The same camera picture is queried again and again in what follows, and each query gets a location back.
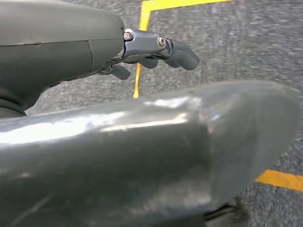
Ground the grey glossy robot leg shell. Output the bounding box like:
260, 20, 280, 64
0, 80, 301, 227

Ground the yellow floor tape square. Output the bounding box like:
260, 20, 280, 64
133, 0, 303, 192

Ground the black robot foot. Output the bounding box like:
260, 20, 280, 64
203, 198, 249, 227

